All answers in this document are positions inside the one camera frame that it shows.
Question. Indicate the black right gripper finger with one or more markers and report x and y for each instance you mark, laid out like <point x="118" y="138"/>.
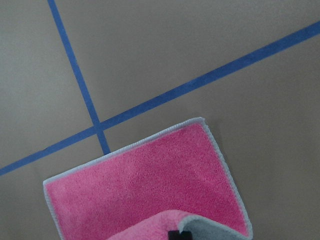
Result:
<point x="179" y="235"/>

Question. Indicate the pink and grey towel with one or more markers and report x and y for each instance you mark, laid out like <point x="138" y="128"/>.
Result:
<point x="174" y="180"/>

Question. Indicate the brown paper table cover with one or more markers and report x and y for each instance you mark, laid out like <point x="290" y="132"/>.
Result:
<point x="265" y="117"/>

